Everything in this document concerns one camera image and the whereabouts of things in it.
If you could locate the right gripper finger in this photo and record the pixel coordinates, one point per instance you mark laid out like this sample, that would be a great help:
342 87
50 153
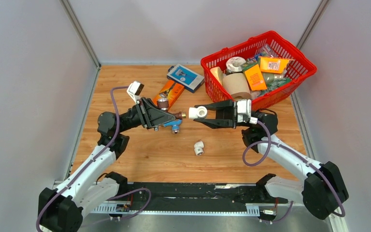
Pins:
216 123
215 106

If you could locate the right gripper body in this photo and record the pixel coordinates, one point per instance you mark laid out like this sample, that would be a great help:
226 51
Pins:
231 112

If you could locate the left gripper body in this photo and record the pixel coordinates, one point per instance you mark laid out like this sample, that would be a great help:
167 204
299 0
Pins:
142 113

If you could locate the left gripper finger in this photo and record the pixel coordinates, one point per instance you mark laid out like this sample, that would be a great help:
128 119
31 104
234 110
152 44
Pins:
154 108
154 122

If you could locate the white pipe elbow fitting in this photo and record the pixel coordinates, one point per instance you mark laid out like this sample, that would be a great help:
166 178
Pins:
198 148
200 112

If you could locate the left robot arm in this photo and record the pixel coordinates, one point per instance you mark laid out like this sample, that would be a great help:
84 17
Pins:
64 208

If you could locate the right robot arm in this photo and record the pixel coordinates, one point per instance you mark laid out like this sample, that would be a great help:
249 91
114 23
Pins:
319 186

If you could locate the blue water faucet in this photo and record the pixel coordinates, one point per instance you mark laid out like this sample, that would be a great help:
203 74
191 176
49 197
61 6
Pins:
174 125

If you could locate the brown paper roll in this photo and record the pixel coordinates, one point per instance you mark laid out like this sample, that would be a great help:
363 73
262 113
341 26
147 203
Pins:
236 86

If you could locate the orange razor box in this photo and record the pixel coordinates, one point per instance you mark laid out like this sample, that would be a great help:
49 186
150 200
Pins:
171 91

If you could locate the orange green sponge box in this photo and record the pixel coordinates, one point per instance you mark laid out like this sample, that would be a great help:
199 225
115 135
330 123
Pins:
254 76

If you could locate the blue white box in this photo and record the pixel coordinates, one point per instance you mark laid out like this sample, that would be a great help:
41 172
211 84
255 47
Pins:
191 80

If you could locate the white tape roll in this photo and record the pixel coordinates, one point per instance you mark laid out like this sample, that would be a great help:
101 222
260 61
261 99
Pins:
234 64

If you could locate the green plastic packet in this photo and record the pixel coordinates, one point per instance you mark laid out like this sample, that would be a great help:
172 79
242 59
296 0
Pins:
273 81

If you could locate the red plastic basket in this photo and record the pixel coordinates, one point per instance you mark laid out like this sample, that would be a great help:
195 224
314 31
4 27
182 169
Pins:
298 70

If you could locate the orange packet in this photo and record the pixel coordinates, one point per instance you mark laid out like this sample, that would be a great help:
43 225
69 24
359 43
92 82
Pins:
273 64

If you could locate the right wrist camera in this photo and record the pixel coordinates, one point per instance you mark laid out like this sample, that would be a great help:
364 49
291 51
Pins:
244 111

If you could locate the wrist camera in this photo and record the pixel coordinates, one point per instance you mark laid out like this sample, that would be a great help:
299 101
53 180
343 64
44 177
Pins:
134 90
244 111

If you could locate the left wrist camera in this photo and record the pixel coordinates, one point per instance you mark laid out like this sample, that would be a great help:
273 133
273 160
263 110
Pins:
134 90

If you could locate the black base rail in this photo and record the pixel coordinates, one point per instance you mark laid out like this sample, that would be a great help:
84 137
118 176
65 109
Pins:
191 199

